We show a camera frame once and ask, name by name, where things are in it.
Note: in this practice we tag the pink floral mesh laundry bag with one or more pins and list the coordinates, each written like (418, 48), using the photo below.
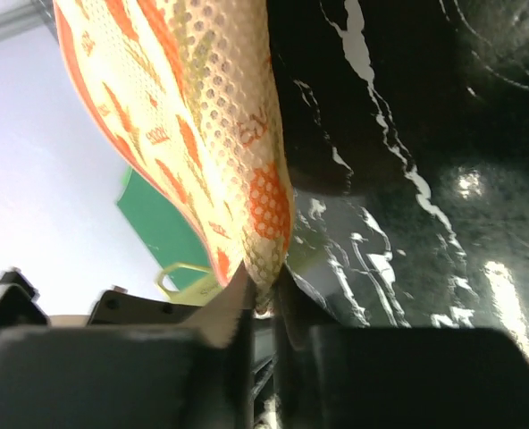
(185, 92)

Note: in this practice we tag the green binder folder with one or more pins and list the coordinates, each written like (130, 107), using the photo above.
(163, 231)

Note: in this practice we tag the cream ceramic mug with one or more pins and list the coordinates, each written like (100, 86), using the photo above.
(188, 286)

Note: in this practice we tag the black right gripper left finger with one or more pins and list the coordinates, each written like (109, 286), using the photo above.
(193, 372)

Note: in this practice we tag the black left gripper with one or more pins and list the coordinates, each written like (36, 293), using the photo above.
(18, 305)

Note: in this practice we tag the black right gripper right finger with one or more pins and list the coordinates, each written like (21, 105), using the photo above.
(328, 375)

